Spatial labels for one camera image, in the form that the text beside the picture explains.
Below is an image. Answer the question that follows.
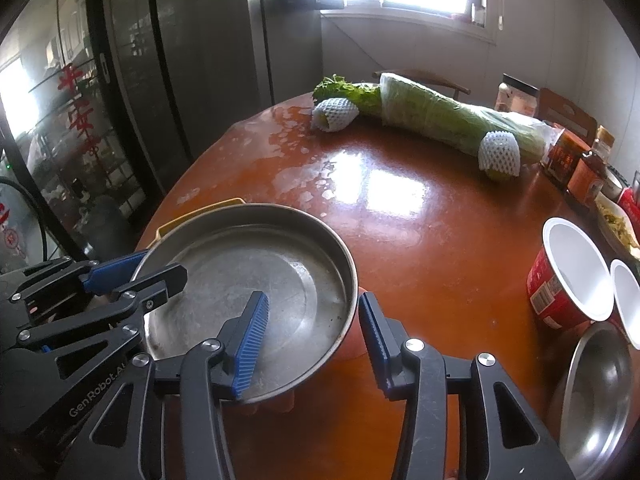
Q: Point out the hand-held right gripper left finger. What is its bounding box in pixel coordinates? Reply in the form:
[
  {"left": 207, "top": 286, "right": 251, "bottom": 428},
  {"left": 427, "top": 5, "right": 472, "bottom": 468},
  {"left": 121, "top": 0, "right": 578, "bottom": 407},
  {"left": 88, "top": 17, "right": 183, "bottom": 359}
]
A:
[{"left": 55, "top": 290, "right": 271, "bottom": 480}]

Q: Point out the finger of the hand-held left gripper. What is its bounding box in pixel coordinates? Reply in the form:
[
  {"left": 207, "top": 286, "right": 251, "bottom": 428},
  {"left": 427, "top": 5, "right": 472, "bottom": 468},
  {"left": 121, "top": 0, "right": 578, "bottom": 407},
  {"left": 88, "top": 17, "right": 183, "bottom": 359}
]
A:
[
  {"left": 10, "top": 251, "right": 149, "bottom": 320},
  {"left": 16, "top": 262, "right": 189, "bottom": 381}
]

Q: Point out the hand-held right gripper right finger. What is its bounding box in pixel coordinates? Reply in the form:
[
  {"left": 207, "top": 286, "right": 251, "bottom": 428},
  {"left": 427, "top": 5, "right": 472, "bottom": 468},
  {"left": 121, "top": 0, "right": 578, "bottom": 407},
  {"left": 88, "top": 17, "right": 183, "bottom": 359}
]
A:
[{"left": 358, "top": 291, "right": 576, "bottom": 480}]

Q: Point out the yellow shell-shaped plate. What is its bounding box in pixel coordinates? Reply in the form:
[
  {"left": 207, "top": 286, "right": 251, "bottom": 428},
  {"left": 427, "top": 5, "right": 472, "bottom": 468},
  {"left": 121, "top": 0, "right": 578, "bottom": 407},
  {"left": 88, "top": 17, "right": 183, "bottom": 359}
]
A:
[{"left": 156, "top": 197, "right": 247, "bottom": 251}]

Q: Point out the shallow round steel pan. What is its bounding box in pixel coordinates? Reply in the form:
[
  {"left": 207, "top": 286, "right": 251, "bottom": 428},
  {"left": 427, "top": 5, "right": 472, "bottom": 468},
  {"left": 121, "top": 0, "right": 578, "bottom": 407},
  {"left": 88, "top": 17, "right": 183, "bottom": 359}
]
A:
[{"left": 131, "top": 202, "right": 359, "bottom": 403}]

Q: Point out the red paper bowl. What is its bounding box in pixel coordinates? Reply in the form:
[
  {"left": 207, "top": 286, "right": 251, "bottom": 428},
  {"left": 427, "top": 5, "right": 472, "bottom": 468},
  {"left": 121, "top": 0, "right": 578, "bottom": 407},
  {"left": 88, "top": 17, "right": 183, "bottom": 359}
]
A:
[
  {"left": 526, "top": 216, "right": 615, "bottom": 331},
  {"left": 609, "top": 258, "right": 640, "bottom": 351}
]

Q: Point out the large stainless steel bowl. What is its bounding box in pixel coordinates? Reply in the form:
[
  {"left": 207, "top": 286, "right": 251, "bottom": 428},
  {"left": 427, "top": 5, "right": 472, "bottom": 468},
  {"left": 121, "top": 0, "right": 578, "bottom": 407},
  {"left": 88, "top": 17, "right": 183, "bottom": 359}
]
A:
[{"left": 557, "top": 321, "right": 637, "bottom": 480}]

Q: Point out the glass door with red decals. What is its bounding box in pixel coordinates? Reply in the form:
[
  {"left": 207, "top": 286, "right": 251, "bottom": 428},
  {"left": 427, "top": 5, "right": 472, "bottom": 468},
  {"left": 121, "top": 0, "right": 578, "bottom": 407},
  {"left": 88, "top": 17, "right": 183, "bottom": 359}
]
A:
[{"left": 0, "top": 0, "right": 151, "bottom": 281}]

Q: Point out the dark grey refrigerator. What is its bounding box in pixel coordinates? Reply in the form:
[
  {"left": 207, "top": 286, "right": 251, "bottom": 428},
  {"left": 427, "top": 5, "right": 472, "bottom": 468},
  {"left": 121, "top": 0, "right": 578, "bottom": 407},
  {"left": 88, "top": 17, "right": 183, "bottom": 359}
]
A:
[{"left": 85, "top": 0, "right": 326, "bottom": 196}]

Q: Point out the large fruit in foam net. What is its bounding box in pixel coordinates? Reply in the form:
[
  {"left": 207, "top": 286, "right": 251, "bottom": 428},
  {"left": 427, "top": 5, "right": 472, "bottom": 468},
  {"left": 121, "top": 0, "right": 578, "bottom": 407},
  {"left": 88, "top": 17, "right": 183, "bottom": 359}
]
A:
[{"left": 476, "top": 130, "right": 522, "bottom": 182}]

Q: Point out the small fruit in foam net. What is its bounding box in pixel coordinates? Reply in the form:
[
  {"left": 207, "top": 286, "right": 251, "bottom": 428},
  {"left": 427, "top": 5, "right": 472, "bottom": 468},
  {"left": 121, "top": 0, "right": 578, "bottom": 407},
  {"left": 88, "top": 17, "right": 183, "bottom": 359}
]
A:
[{"left": 310, "top": 98, "right": 361, "bottom": 133}]

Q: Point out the wrapped napa cabbage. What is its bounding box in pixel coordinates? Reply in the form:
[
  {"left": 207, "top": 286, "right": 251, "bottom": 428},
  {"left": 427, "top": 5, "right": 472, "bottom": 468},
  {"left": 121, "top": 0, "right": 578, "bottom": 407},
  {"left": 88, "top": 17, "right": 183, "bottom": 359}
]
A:
[{"left": 377, "top": 72, "right": 563, "bottom": 166}]

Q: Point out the green leaf lettuce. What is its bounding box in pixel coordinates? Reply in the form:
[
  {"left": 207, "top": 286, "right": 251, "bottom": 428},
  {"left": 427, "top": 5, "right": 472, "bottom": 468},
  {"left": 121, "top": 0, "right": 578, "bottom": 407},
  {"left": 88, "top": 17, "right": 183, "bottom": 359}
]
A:
[{"left": 312, "top": 74, "right": 383, "bottom": 116}]

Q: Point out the red-lidded sauce jar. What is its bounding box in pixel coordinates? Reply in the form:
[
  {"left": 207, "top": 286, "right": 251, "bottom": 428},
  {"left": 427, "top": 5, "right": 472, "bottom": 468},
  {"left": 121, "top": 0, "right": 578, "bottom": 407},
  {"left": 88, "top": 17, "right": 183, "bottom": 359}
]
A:
[{"left": 542, "top": 127, "right": 591, "bottom": 186}]

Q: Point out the brown sauce bottle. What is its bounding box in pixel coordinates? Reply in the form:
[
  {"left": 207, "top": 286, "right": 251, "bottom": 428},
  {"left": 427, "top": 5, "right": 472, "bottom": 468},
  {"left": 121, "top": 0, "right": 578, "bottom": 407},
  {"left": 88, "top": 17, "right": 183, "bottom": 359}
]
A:
[{"left": 565, "top": 125, "right": 617, "bottom": 211}]

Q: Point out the curved-back wooden chair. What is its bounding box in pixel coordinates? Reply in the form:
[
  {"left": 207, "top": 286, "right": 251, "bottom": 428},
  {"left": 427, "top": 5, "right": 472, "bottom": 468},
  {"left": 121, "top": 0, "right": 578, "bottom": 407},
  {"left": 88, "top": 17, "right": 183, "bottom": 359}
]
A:
[{"left": 372, "top": 69, "right": 472, "bottom": 101}]

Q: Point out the white dish with food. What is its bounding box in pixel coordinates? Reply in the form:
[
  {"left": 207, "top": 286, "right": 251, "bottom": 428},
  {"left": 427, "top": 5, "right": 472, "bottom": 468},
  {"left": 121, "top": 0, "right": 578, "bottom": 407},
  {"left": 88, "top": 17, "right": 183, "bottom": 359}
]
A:
[{"left": 594, "top": 192, "right": 640, "bottom": 261}]

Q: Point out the white ceramic bowl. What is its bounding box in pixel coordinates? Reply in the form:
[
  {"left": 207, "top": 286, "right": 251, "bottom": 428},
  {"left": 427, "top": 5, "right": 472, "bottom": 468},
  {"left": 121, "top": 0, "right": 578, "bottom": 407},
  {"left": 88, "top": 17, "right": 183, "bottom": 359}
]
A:
[{"left": 600, "top": 170, "right": 626, "bottom": 201}]

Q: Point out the black-lidded clear jar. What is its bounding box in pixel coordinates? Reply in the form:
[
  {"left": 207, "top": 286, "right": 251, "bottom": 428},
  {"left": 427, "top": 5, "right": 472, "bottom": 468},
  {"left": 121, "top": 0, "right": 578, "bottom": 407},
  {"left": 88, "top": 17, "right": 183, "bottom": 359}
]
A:
[{"left": 495, "top": 74, "right": 540, "bottom": 116}]

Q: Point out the red packet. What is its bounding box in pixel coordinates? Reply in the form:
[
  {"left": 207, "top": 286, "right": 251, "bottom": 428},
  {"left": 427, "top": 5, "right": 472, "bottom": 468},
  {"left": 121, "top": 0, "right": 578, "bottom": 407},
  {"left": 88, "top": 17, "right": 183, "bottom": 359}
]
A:
[{"left": 617, "top": 187, "right": 640, "bottom": 221}]

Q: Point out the wooden chair with cut-out back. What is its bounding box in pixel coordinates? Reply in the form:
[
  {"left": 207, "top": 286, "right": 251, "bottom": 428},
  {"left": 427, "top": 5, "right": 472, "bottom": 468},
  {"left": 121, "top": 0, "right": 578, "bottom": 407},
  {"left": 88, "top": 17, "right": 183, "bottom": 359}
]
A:
[{"left": 537, "top": 87, "right": 598, "bottom": 146}]

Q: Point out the black cable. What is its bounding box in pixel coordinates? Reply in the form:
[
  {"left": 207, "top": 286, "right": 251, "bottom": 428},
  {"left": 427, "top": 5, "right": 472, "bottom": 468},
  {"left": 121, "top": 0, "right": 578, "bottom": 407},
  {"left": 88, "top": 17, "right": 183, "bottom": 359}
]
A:
[{"left": 0, "top": 176, "right": 53, "bottom": 263}]

